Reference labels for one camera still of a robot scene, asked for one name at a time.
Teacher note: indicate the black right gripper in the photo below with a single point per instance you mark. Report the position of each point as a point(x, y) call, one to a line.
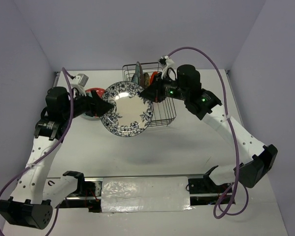
point(153, 92)

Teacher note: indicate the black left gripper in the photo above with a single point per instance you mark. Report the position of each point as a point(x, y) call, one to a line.
point(95, 105)

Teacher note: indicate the dark teal glazed plate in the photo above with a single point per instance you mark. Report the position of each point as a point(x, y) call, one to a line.
point(138, 75)

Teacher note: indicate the white plate blue floral rim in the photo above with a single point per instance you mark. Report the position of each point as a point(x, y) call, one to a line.
point(131, 114)

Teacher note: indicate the orange plastic plate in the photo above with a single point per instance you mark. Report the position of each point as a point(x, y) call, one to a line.
point(154, 74)

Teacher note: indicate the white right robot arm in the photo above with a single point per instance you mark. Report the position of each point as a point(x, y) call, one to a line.
point(253, 158)

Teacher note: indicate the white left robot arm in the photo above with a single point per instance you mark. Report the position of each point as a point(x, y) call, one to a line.
point(31, 204)

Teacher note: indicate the brown yellow plate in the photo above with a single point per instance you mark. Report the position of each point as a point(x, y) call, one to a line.
point(146, 79)

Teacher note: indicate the silver foil covered panel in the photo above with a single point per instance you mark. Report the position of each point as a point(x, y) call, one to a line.
point(145, 194)

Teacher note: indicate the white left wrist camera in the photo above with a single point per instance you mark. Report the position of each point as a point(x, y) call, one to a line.
point(79, 82)

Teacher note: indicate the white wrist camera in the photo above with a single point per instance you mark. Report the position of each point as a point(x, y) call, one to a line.
point(166, 62)
point(79, 82)

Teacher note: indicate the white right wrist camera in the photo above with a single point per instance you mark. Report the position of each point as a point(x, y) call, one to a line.
point(166, 62)

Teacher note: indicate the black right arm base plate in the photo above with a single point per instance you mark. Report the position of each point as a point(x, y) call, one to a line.
point(205, 187)

